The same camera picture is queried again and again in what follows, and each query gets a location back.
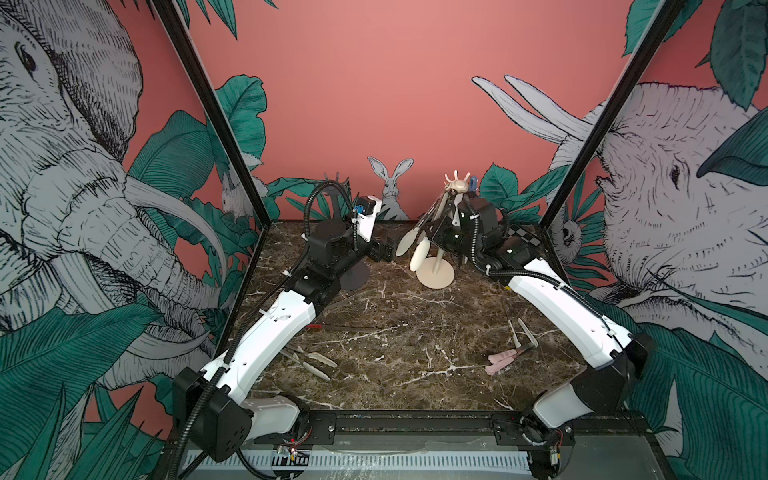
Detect white cable duct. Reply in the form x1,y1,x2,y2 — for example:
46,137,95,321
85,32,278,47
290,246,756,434
179,449,532,476

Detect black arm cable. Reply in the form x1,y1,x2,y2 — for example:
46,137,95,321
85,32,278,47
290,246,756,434
164,179,355,480
470,209,625,343

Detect left black frame post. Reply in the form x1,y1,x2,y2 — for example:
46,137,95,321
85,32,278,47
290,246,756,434
151,0,271,228

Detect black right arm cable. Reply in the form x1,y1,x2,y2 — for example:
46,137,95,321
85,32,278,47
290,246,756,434
470,209,625,343

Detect cream steel tongs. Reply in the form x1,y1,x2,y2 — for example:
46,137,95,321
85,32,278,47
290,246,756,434
395,203,444,257

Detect cream utensil rack stand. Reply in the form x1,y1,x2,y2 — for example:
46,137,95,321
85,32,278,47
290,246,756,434
409,171,471,290

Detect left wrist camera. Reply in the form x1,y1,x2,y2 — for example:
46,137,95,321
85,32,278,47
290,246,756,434
353,196,382,242

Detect white spotted tongs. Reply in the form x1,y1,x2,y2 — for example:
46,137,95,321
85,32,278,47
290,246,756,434
508,319,539,352

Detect black front rail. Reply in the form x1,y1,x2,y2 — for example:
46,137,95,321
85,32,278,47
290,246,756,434
253,410,651,449

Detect black enclosure frame post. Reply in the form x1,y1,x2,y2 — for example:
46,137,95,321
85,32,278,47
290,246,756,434
538,0,686,230

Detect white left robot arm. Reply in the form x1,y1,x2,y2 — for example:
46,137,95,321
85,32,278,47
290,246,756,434
172,220,396,462

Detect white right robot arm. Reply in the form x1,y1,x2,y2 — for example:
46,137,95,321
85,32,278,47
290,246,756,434
426,194,655,442

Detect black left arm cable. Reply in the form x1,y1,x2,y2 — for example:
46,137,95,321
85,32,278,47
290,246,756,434
164,179,355,480

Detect pink tongs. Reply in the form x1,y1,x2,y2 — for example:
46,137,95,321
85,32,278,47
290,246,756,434
484,342,538,376

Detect cream tipped tongs near left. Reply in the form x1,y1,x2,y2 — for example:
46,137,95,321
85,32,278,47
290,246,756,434
279,344,338,381

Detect black white chessboard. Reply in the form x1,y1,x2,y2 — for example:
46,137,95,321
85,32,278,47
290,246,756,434
509,227,541,246

